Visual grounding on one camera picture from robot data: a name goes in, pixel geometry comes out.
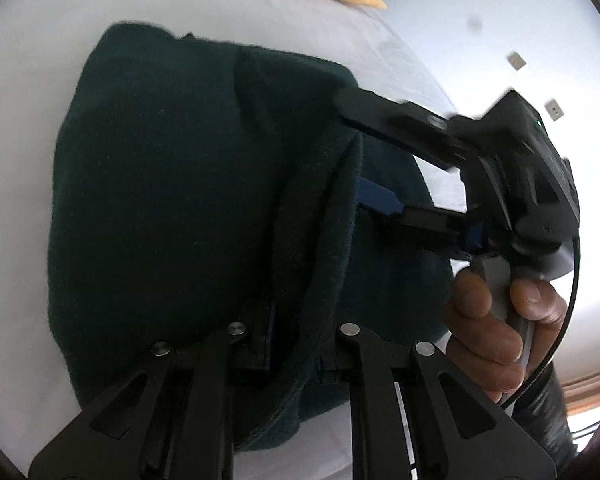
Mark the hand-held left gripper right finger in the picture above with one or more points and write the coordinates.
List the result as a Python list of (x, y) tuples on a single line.
[(350, 360)]

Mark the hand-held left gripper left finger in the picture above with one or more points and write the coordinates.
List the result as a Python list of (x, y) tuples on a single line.
[(260, 347)]

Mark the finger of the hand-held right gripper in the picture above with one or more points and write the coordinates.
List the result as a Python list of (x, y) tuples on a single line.
[(395, 120), (380, 200)]

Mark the dark green knit garment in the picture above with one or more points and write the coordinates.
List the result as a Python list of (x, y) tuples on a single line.
[(170, 200)]

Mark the person's right forearm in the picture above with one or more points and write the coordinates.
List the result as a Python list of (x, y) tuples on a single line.
[(545, 420)]

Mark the person's right hand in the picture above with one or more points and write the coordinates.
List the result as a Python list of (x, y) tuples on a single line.
[(485, 335)]

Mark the white bed sheet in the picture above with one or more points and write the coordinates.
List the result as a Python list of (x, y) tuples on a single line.
[(20, 160)]

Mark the white wall socket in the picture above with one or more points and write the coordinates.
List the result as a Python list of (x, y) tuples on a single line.
[(553, 110), (517, 60)]

